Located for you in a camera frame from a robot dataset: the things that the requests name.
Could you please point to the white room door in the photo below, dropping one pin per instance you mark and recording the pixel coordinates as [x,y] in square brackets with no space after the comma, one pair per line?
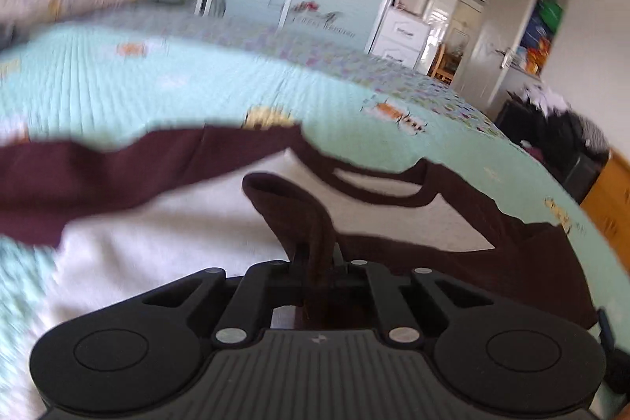
[486,60]

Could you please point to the yellow wooden cabinet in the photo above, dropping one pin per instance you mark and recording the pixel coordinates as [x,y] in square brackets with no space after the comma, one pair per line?
[608,205]

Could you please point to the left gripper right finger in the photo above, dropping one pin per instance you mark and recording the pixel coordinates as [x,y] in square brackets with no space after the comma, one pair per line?
[366,295]

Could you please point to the dark clothes pile on chair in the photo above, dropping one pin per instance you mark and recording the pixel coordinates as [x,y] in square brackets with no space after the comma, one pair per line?
[569,145]

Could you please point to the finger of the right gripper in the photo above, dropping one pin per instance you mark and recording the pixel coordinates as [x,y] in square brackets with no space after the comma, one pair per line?
[617,376]

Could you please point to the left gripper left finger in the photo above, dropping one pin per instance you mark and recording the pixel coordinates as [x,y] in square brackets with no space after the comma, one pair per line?
[265,287]

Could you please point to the maroon and grey sweatshirt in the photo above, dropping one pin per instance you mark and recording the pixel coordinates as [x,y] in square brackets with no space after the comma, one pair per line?
[152,356]

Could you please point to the mint quilted bee bedspread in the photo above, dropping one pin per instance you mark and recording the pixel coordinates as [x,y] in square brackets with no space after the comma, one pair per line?
[123,155]

